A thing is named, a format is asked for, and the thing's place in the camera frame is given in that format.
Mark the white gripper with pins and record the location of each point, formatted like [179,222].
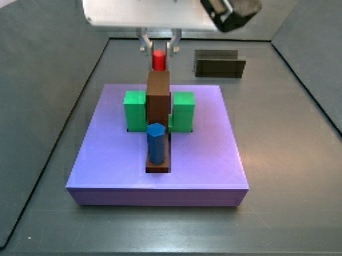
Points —
[172,14]

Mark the red cylinder peg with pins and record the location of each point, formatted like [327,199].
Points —
[159,60]

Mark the purple board base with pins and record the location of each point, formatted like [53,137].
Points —
[206,178]

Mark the green left block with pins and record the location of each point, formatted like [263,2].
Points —
[135,111]

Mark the green block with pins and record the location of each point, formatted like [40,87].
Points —
[183,111]
[135,111]

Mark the brown tall block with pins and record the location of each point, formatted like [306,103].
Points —
[158,109]

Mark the green right block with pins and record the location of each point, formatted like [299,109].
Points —
[183,111]

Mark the blue hexagonal peg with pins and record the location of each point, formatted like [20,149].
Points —
[155,140]

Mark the black angle bracket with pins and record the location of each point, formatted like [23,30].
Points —
[218,64]

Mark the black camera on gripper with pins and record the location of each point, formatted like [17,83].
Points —
[230,14]

